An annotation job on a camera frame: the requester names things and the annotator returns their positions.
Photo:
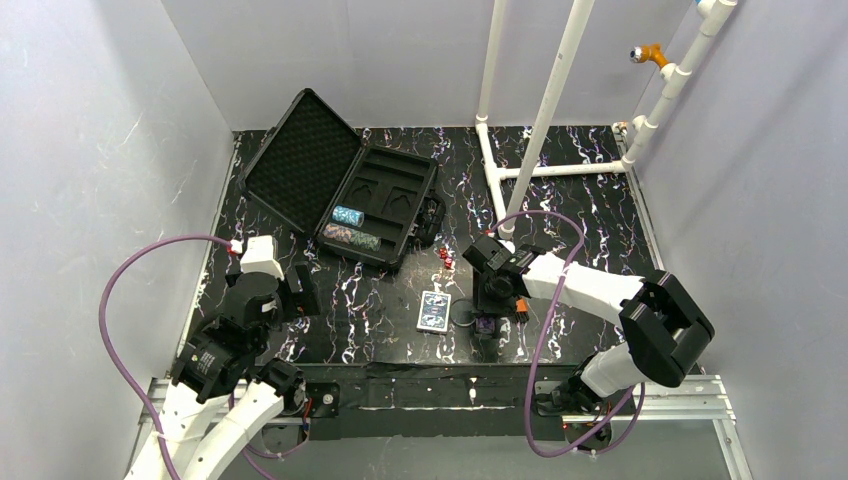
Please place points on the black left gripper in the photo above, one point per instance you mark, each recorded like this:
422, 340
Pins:
303, 291

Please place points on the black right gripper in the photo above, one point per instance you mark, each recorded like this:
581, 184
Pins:
486, 318

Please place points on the purple poker chip stack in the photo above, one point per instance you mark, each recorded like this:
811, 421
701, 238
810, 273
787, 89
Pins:
485, 327

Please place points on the blue playing card deck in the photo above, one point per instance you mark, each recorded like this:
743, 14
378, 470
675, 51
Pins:
434, 312

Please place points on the dark blue poker chip stack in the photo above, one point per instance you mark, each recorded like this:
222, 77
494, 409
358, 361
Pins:
365, 240

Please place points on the teal poker chip stack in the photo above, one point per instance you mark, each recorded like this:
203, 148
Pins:
348, 216

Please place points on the black poker set case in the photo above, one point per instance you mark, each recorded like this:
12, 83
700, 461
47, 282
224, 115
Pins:
314, 160

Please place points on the orange blue poker chip stack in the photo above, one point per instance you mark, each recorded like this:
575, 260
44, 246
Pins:
338, 233

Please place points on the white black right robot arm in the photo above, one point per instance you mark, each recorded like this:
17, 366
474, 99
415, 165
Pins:
665, 331

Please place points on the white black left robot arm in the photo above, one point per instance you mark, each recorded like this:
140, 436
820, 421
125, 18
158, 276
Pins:
219, 398

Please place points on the black orange hex key set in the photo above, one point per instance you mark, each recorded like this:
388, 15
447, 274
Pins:
521, 311

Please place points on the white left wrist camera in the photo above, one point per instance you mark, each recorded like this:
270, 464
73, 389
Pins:
257, 254

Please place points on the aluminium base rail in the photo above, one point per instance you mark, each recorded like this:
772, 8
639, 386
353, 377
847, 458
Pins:
386, 400

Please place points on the orange mounted camera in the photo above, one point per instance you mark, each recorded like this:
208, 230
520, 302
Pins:
649, 53

